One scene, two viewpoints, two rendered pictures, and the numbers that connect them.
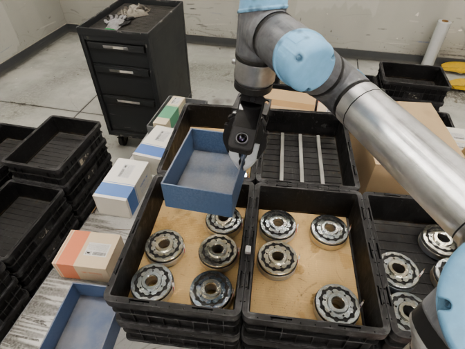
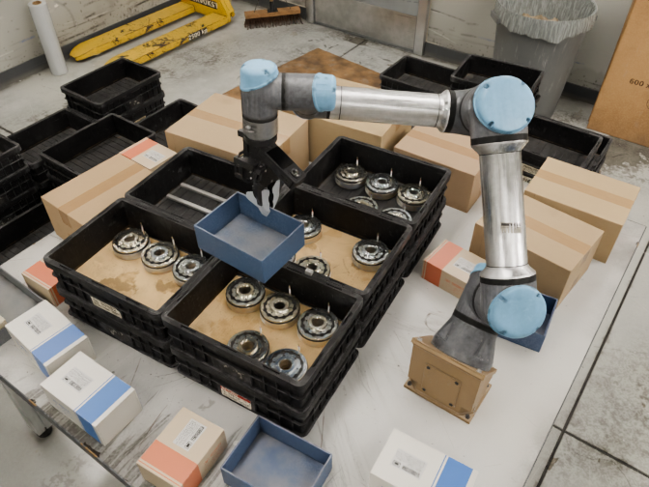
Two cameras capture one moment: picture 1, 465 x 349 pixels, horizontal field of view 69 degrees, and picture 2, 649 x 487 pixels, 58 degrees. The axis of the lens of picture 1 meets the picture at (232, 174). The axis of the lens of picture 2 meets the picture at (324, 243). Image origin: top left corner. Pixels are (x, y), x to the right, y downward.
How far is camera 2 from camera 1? 0.99 m
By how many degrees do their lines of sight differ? 48
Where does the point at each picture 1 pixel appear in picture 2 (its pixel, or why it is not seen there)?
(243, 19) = (263, 91)
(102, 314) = (264, 459)
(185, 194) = (277, 254)
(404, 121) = (375, 92)
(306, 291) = (347, 268)
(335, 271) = (340, 243)
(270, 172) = not seen: hidden behind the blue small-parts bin
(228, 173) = (252, 231)
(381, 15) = not seen: outside the picture
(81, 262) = (198, 453)
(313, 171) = not seen: hidden behind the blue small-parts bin
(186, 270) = (281, 342)
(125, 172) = (79, 381)
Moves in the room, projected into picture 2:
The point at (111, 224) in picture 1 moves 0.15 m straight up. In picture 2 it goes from (135, 434) to (121, 400)
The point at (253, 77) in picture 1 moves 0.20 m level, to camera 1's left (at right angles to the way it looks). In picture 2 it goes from (274, 128) to (228, 182)
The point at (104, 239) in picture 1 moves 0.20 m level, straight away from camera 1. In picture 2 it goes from (178, 425) to (88, 440)
